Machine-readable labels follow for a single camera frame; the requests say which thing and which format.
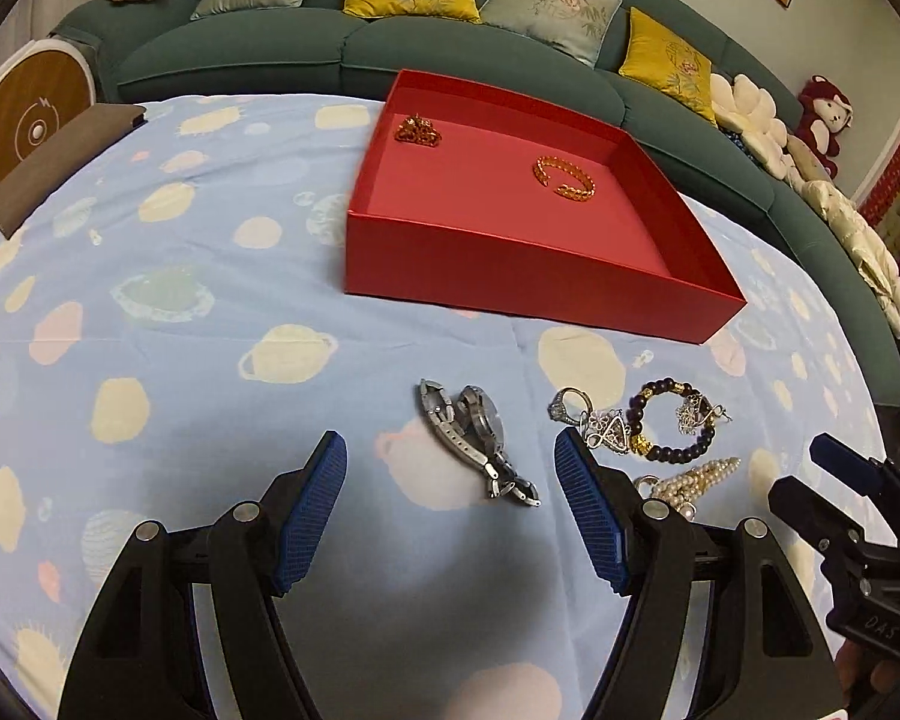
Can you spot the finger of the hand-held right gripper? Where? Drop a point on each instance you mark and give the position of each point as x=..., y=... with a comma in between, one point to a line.
x=806, y=514
x=847, y=461

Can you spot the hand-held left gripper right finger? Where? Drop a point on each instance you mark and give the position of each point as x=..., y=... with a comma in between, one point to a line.
x=589, y=510

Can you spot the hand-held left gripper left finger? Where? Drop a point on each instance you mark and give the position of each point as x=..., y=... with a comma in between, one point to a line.
x=311, y=510

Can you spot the silver wristwatch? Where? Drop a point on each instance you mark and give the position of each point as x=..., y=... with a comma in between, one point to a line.
x=480, y=420

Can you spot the red cardboard box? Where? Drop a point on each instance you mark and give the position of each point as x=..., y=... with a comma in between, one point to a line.
x=495, y=187

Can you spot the person's right hand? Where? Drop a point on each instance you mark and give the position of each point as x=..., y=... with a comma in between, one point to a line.
x=859, y=671

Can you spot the cream quilted blanket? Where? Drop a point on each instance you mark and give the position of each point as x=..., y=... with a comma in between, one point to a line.
x=855, y=240

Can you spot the small beige pillow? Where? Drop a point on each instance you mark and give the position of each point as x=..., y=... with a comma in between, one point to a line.
x=808, y=159

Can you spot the blue patterned cloth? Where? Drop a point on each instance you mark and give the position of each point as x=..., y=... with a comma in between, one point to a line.
x=736, y=142

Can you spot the red monkey plush toy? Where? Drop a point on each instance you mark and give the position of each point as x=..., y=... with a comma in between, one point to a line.
x=825, y=116

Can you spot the white flower cushion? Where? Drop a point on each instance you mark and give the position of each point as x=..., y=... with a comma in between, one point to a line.
x=750, y=120

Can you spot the brown pouch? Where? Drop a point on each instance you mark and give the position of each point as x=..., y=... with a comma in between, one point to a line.
x=52, y=165

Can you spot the teal green sofa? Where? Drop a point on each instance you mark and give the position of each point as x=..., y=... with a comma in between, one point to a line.
x=420, y=45

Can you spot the round wooden white device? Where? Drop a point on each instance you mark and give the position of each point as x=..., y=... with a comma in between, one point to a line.
x=34, y=109

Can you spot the red wall hanging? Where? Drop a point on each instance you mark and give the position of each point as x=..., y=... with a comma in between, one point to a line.
x=896, y=180

